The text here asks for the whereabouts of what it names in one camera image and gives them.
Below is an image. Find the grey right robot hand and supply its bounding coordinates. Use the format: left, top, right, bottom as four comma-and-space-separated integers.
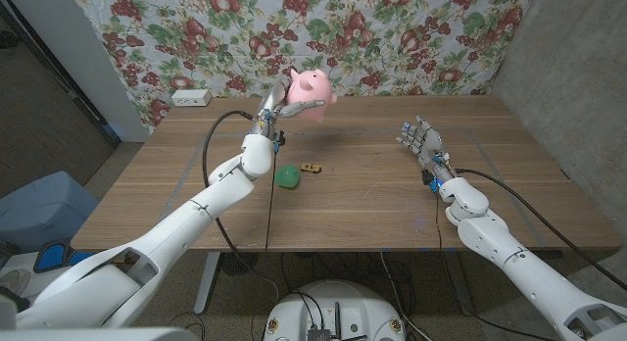
395, 114, 457, 185

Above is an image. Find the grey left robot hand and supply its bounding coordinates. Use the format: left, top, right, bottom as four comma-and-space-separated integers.
249, 78, 327, 146

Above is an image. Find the pink plastic piggy bank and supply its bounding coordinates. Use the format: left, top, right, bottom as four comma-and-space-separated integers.
286, 68, 339, 124

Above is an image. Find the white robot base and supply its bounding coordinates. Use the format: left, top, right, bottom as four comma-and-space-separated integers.
263, 280, 407, 341

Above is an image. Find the green ball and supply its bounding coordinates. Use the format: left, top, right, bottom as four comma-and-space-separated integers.
273, 164, 301, 189

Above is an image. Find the white power strip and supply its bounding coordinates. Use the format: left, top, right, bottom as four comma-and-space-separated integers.
170, 88, 213, 108

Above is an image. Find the floral fruit print backdrop cloth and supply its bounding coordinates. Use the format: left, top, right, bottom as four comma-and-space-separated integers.
68, 0, 538, 134

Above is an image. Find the grey table leg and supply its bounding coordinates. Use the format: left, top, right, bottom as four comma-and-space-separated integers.
443, 251, 477, 317

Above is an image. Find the round black floor fan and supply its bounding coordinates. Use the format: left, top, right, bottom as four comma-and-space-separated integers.
218, 251, 260, 276

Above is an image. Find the white table leg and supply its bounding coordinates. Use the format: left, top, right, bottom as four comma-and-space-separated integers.
193, 251, 221, 316

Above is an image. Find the blue-grey bin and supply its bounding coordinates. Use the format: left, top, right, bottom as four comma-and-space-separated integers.
0, 170, 100, 254

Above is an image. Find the blue and black pad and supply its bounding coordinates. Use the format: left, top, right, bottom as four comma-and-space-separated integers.
32, 240, 97, 274

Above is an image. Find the grey shoe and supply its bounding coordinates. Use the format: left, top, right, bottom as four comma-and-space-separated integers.
0, 268, 31, 297

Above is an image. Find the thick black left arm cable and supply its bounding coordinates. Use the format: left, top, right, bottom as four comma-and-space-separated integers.
201, 109, 280, 308

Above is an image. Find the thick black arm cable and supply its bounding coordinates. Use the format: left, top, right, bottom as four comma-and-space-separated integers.
454, 167, 627, 293
201, 109, 280, 308

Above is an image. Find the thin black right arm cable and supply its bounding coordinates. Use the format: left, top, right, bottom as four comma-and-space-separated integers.
434, 187, 564, 341

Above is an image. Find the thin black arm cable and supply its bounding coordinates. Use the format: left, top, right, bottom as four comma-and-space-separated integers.
434, 187, 564, 341
249, 147, 279, 341

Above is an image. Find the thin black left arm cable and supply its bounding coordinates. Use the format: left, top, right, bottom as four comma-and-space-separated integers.
249, 147, 279, 341

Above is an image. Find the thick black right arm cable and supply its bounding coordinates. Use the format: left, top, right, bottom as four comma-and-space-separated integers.
454, 167, 627, 293

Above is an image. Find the grey floor cable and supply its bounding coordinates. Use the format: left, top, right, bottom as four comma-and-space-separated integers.
379, 251, 433, 341

